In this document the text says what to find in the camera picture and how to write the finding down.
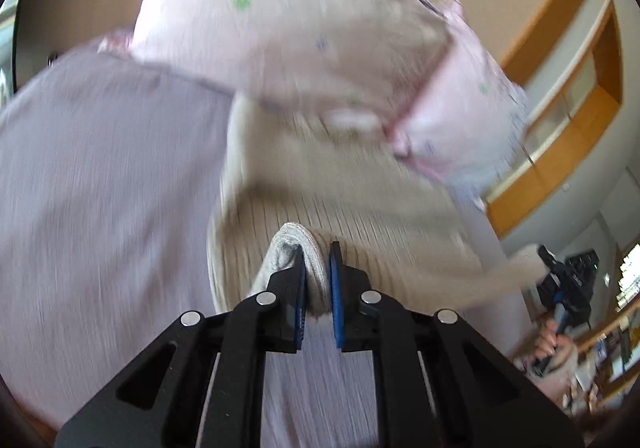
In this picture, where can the beige cable-knit sweater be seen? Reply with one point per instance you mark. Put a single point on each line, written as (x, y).
(288, 183)

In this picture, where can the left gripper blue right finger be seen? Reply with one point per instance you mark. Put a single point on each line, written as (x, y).
(439, 383)

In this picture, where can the window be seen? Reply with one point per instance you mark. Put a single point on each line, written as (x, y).
(7, 30)

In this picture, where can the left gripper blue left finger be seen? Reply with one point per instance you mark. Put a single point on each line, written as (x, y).
(200, 382)

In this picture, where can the wooden headboard with glass panels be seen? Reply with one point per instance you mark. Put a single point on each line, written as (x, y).
(571, 119)

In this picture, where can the left pink floral pillow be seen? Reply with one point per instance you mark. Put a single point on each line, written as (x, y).
(352, 63)

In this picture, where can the pink floral pillow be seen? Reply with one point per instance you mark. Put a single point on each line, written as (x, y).
(468, 121)
(352, 63)

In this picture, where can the right pink floral pillow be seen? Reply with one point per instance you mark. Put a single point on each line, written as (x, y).
(468, 121)

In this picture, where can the person's right hand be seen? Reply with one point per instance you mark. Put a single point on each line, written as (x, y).
(551, 346)

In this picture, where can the lilac bed sheet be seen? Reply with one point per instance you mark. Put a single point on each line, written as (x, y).
(110, 174)

